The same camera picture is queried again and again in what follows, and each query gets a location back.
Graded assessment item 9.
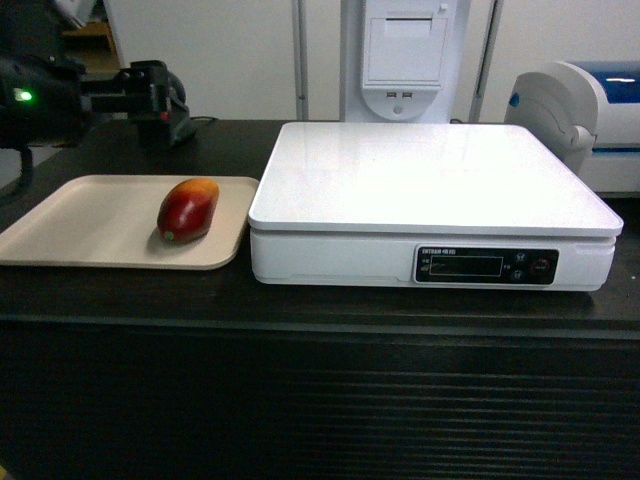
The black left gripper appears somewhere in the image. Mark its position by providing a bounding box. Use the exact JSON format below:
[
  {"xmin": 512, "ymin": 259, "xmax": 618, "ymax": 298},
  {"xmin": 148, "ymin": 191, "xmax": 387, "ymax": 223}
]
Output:
[{"xmin": 80, "ymin": 60, "xmax": 172, "ymax": 123}]

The dark red mango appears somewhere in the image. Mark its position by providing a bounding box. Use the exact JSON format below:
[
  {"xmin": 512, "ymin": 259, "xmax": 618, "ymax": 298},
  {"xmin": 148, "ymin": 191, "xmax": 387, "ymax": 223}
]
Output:
[{"xmin": 156, "ymin": 177, "xmax": 220, "ymax": 242}]

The black slatted checkout counter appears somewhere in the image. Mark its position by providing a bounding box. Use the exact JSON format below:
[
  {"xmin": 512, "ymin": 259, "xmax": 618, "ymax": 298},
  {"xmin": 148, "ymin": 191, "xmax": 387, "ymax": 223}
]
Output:
[{"xmin": 0, "ymin": 118, "xmax": 640, "ymax": 480}]

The white checkout scale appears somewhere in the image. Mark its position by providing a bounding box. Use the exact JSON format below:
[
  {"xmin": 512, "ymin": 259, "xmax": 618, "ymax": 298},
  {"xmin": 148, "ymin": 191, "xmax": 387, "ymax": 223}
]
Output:
[{"xmin": 249, "ymin": 123, "xmax": 623, "ymax": 291}]

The black barcode scanner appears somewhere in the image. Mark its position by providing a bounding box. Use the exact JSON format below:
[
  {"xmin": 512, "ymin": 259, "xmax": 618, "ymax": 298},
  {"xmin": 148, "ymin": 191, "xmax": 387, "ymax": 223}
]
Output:
[{"xmin": 128, "ymin": 60, "xmax": 195, "ymax": 150}]

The beige plastic tray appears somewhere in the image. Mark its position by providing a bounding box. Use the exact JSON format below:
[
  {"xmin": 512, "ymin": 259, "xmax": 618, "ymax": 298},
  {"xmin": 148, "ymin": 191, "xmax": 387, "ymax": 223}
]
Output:
[{"xmin": 1, "ymin": 175, "xmax": 259, "ymax": 270}]

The white receipt printer kiosk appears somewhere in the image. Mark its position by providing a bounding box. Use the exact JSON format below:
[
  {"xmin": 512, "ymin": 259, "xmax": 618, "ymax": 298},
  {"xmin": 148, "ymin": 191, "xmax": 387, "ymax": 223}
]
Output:
[{"xmin": 340, "ymin": 0, "xmax": 471, "ymax": 124}]

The white blue label printer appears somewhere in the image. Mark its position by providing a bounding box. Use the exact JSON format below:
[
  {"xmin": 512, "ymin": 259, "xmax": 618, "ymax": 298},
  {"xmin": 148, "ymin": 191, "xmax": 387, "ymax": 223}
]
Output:
[{"xmin": 504, "ymin": 60, "xmax": 639, "ymax": 197}]

